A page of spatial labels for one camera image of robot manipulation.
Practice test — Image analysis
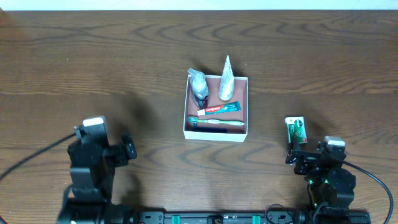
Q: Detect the right black cable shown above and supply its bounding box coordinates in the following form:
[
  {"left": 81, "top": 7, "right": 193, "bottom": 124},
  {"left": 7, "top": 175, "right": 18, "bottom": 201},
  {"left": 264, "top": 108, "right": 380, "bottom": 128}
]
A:
[{"left": 341, "top": 160, "right": 394, "bottom": 224}]

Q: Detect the black cable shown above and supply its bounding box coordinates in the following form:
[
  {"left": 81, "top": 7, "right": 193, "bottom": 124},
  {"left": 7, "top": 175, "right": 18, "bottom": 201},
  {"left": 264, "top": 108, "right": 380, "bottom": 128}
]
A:
[
  {"left": 0, "top": 132, "right": 78, "bottom": 224},
  {"left": 341, "top": 160, "right": 394, "bottom": 224}
]

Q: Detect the Colgate toothpaste tube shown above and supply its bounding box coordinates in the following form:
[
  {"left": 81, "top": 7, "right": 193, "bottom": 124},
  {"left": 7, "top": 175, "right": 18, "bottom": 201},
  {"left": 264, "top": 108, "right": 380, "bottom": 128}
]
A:
[{"left": 197, "top": 101, "right": 241, "bottom": 116}]

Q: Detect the white cream tube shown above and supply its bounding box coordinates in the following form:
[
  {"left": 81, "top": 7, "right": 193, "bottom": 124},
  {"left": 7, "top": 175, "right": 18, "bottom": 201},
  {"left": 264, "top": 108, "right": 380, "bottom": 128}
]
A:
[{"left": 218, "top": 55, "right": 234, "bottom": 101}]

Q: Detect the clear soap pump bottle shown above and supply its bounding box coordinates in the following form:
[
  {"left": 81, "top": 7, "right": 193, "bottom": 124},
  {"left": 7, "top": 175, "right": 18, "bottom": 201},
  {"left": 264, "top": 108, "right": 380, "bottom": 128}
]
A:
[{"left": 187, "top": 68, "right": 209, "bottom": 110}]

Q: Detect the left black cable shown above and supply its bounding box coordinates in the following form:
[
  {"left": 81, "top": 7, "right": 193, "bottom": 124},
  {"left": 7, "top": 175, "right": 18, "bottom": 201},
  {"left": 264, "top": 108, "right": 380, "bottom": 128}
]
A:
[{"left": 0, "top": 132, "right": 78, "bottom": 224}]

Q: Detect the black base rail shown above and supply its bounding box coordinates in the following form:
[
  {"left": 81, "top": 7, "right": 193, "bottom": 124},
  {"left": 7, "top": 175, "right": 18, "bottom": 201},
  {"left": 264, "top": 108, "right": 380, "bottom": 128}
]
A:
[{"left": 130, "top": 209, "right": 371, "bottom": 224}]

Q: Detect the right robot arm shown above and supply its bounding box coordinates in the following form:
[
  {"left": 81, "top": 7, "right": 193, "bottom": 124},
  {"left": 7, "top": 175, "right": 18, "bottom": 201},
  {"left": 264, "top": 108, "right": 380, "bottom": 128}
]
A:
[{"left": 122, "top": 131, "right": 356, "bottom": 223}]

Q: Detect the blue disposable razor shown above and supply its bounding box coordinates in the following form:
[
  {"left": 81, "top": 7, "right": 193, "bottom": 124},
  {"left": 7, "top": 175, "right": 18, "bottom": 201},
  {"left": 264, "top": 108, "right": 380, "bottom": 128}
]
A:
[{"left": 193, "top": 123, "right": 228, "bottom": 133}]

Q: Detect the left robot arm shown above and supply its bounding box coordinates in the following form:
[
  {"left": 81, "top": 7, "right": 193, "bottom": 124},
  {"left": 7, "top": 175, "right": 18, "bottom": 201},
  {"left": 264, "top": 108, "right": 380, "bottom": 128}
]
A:
[{"left": 57, "top": 140, "right": 137, "bottom": 224}]

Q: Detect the green soap box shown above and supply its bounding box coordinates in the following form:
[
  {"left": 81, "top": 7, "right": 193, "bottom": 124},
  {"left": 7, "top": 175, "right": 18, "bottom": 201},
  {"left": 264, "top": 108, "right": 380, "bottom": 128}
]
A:
[{"left": 285, "top": 116, "right": 308, "bottom": 144}]

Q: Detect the white box pink interior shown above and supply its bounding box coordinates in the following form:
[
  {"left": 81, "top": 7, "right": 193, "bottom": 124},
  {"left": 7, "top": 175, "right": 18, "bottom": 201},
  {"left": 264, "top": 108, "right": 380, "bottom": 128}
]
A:
[{"left": 183, "top": 75, "right": 249, "bottom": 142}]

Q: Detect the green white toothbrush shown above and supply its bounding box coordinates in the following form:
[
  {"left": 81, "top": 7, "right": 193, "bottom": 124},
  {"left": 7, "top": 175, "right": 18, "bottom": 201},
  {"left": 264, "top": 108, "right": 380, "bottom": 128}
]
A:
[{"left": 187, "top": 116, "right": 244, "bottom": 126}]

